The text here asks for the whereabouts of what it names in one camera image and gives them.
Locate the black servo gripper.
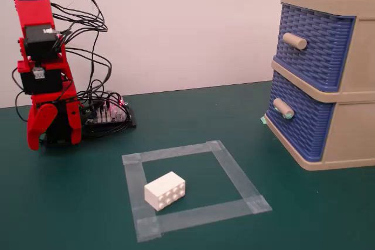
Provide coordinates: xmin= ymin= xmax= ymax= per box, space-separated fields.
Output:
xmin=19 ymin=67 xmax=83 ymax=151

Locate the white toy brick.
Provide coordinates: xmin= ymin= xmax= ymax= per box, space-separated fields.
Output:
xmin=144 ymin=170 xmax=187 ymax=212

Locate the blue woven drawer taped knob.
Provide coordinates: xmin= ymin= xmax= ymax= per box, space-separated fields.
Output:
xmin=265 ymin=70 xmax=336 ymax=162

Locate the blue woven drawer plain knob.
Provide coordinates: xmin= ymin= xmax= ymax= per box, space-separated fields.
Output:
xmin=272 ymin=2 xmax=357 ymax=93

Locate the beige plastic drawer cabinet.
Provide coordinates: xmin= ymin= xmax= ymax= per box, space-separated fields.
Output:
xmin=265 ymin=0 xmax=375 ymax=172

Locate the motor control circuit board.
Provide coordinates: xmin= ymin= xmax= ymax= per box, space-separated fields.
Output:
xmin=80 ymin=91 xmax=138 ymax=138

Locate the clear tape strip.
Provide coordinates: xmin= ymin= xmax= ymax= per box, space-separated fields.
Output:
xmin=206 ymin=139 xmax=273 ymax=214
xmin=121 ymin=153 xmax=162 ymax=244
xmin=121 ymin=139 xmax=227 ymax=166
xmin=136 ymin=197 xmax=273 ymax=244

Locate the green tape on knob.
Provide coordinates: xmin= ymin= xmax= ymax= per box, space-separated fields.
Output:
xmin=274 ymin=106 xmax=295 ymax=121

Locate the black cable bundle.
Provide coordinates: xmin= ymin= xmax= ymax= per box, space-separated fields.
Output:
xmin=11 ymin=0 xmax=131 ymax=138

